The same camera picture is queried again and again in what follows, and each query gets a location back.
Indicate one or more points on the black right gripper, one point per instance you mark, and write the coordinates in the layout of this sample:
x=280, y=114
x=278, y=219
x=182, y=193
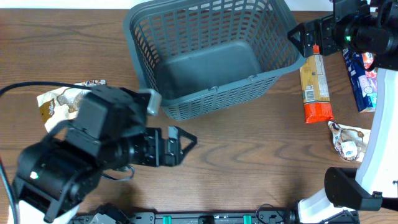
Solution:
x=311, y=35

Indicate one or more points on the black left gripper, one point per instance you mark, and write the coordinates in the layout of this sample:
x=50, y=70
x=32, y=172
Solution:
x=171, y=157

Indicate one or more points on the orange spaghetti pasta package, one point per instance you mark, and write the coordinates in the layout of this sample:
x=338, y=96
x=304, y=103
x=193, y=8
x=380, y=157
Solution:
x=316, y=97

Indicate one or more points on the blue Kleenex tissue pack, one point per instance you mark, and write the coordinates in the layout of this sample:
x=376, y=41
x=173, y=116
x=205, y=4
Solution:
x=364, y=83

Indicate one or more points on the grey plastic laundry basket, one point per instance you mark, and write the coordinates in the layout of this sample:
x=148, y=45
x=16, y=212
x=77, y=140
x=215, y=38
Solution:
x=203, y=56

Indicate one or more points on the beige snack pouch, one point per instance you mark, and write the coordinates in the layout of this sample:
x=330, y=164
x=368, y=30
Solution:
x=349, y=142
x=60, y=104

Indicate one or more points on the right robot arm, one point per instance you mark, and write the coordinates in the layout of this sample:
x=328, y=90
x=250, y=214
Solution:
x=366, y=34

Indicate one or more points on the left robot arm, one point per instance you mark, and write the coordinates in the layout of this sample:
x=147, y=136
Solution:
x=110, y=131

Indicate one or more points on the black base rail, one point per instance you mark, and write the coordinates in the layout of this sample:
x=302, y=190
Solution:
x=265, y=214

